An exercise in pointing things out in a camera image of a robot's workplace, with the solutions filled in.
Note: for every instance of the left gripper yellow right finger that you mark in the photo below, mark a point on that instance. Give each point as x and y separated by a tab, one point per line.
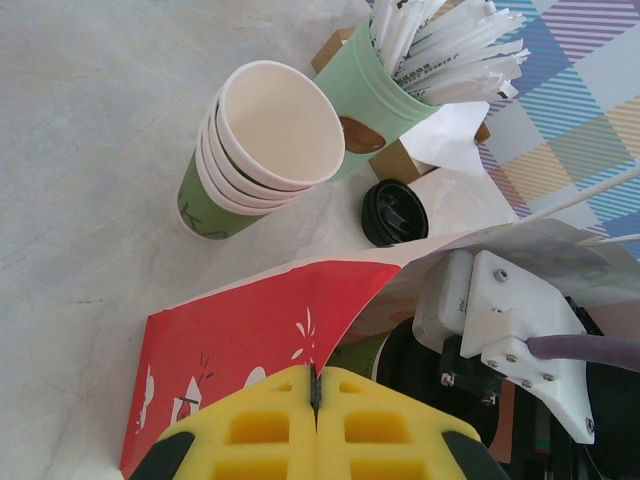
380	415

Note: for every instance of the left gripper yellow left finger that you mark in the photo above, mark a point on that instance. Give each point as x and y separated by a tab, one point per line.
260	415

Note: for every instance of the red and white paper bag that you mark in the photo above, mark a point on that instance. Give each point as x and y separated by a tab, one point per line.
240	320

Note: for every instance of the black plastic cup lid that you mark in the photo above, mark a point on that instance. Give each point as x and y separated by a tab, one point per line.
395	212

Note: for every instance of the white paper napkin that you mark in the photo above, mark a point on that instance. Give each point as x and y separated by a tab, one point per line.
450	135

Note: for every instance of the mint green holder cup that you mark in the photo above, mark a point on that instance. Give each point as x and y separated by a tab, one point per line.
360	85

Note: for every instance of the white wrapped straw packet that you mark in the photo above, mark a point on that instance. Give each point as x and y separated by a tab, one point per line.
470	67
417	22
465	89
475	42
455	32
385	25

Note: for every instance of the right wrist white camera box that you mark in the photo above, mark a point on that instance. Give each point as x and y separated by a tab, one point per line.
500	310

